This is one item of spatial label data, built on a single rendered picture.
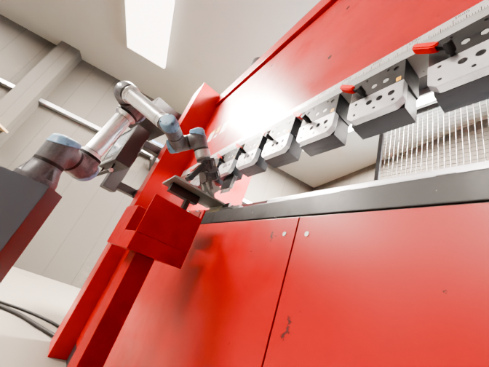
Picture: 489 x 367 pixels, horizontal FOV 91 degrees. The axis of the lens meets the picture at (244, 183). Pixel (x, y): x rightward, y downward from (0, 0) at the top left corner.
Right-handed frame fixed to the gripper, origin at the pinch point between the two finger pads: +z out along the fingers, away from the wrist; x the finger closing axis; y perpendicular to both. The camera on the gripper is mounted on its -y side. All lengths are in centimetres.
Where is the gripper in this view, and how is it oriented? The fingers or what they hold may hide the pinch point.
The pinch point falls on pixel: (209, 198)
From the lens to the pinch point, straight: 120.1
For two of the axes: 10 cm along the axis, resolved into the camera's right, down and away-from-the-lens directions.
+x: -5.7, 1.7, 8.0
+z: 2.4, 9.7, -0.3
